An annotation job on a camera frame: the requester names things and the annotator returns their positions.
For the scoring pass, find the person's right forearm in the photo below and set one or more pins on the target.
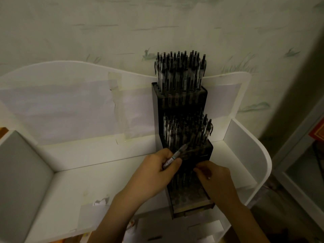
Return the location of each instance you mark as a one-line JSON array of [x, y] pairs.
[[245, 225]]

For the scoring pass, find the grey taped paper patch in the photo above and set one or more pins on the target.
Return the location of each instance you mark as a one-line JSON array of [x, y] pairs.
[[88, 215]]

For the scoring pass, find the person's left hand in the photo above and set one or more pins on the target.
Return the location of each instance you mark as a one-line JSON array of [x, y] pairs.
[[149, 177]]

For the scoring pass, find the black tiered pen holder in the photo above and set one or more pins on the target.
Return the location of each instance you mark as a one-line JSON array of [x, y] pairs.
[[158, 118]]

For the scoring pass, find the red sign plate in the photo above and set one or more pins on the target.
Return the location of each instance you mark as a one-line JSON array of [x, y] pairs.
[[317, 131]]

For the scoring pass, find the bunch of black pens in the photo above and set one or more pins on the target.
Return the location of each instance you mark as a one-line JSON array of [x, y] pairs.
[[174, 155]]

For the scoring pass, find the row of black pens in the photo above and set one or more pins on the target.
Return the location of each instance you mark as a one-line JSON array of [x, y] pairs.
[[179, 70]]

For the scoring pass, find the person's left forearm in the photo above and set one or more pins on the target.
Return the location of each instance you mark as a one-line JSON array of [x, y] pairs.
[[111, 220]]

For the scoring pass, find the dark glass cabinet door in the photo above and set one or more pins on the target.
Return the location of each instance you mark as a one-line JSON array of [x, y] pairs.
[[306, 174]]

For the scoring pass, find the white curved-back shelf unit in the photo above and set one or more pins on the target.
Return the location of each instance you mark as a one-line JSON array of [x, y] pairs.
[[76, 184]]

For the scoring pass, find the grey door frame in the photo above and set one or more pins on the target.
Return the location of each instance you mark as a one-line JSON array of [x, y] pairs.
[[286, 159]]

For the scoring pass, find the person's right hand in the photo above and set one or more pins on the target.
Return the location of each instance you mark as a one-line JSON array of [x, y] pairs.
[[220, 184]]

